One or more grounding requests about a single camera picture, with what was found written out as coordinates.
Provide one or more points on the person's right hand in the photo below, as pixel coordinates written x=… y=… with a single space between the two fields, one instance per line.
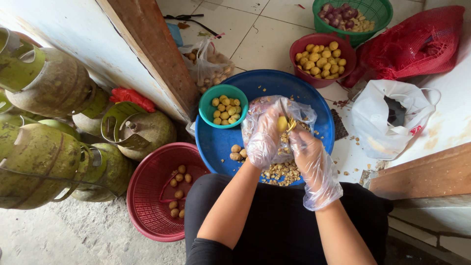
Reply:
x=312 y=162

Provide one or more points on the person's left hand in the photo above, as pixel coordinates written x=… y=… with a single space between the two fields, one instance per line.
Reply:
x=262 y=141

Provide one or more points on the person's left fingers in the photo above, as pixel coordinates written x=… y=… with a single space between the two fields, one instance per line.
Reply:
x=268 y=121

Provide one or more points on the person's right fingers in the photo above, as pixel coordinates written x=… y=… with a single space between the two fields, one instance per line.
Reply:
x=298 y=142

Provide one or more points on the half-peeled yellow potato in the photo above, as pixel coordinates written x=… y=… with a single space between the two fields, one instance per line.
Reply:
x=282 y=124

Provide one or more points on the small peeling knife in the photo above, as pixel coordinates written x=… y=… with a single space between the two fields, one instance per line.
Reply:
x=284 y=109

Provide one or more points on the crumpled clear plastic bag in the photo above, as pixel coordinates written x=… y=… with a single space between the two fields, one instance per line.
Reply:
x=303 y=112

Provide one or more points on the pile of potato peels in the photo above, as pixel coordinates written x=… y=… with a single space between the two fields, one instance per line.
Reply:
x=281 y=173

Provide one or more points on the unpeeled small potato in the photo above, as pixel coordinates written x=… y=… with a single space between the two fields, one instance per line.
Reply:
x=235 y=156
x=243 y=153
x=236 y=148

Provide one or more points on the heap of peeled yellow potatoes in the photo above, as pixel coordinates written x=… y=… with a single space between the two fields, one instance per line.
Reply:
x=321 y=60
x=226 y=109

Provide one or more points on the dark woven scrub pad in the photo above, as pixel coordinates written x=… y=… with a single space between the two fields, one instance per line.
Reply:
x=338 y=125

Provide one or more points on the large blue plastic basin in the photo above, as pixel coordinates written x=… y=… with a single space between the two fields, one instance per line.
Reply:
x=220 y=143

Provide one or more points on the dark red plastic bowl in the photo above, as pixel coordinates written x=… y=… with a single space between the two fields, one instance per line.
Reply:
x=300 y=79

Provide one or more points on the small teal plastic bowl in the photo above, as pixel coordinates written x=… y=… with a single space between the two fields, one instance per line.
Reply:
x=206 y=110

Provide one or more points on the white plastic bag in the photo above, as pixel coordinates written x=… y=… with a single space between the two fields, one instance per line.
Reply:
x=371 y=117

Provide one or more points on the clear bag of potatoes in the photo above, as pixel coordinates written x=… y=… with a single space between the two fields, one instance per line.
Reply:
x=209 y=66

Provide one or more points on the person's black clothing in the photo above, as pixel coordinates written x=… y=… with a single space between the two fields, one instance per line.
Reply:
x=279 y=221

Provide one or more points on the group of unpeeled brown potatoes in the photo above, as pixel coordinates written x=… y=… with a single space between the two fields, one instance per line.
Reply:
x=179 y=194

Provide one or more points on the pile of purple shallots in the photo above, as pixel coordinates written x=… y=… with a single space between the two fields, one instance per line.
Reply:
x=336 y=14

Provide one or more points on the light blue plastic object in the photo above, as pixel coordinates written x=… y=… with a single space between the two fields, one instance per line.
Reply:
x=175 y=34

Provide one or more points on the pile of garlic cloves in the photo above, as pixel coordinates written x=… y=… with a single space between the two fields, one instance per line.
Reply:
x=362 y=25

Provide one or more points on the red plastic bag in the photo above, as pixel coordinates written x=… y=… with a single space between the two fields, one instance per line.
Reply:
x=132 y=98

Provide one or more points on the red plastic mesh basket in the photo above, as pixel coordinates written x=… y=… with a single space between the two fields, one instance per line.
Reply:
x=147 y=191

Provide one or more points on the red mesh sack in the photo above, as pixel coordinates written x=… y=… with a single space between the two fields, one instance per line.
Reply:
x=412 y=48

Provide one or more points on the green plastic mesh basket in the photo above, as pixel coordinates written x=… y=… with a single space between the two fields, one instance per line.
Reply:
x=379 y=11

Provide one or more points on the group of green gas cylinders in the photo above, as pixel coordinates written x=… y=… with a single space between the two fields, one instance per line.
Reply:
x=48 y=162

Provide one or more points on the brown wooden door frame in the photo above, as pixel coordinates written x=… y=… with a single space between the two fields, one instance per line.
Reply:
x=427 y=175
x=158 y=51

